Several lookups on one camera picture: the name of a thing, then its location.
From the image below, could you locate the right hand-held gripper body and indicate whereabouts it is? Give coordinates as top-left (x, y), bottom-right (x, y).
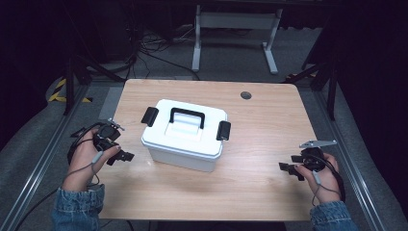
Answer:
top-left (290, 139), bottom-right (339, 173)

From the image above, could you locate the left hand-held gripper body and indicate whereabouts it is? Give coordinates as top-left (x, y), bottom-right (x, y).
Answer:
top-left (91, 117), bottom-right (126, 152)

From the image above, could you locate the white plastic storage box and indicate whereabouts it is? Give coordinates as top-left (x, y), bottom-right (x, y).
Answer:
top-left (140, 138), bottom-right (224, 173)

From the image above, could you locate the white box lid black handle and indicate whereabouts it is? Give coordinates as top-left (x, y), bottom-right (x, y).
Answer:
top-left (140, 98), bottom-right (232, 162)

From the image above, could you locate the person's left hand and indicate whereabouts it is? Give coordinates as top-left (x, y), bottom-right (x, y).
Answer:
top-left (62, 126), bottom-right (122, 193)

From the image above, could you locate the person's right hand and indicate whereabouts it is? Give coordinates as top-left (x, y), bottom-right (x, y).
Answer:
top-left (293, 152), bottom-right (343, 205)

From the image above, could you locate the black metal stand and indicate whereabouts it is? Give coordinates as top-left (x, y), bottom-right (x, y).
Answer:
top-left (62, 53), bottom-right (127, 117)
top-left (283, 56), bottom-right (339, 122)

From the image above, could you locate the yellow black floor tape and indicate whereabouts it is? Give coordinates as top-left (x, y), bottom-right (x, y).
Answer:
top-left (47, 78), bottom-right (94, 104)

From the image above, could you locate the grey cable of left gripper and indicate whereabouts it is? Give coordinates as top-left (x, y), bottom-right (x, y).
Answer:
top-left (65, 149), bottom-right (105, 188)

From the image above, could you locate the grey cable of gripper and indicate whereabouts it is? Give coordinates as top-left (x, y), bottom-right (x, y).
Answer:
top-left (311, 168), bottom-right (342, 207)
top-left (65, 149), bottom-right (105, 188)

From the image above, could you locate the grey cable of right gripper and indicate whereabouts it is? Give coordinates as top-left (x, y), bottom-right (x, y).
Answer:
top-left (311, 168), bottom-right (342, 207)

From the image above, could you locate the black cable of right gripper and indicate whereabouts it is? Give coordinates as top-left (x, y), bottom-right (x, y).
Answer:
top-left (321, 153), bottom-right (347, 204)

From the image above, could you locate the grey metal floor rail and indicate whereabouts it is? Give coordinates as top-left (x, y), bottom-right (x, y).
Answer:
top-left (310, 86), bottom-right (391, 231)
top-left (0, 81), bottom-right (94, 231)

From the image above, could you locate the bundle of black floor cables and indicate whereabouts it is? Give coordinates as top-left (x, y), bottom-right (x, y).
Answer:
top-left (126, 25), bottom-right (201, 82)

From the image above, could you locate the white metal desk frame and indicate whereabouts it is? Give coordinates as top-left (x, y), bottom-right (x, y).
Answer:
top-left (191, 4), bottom-right (284, 76)

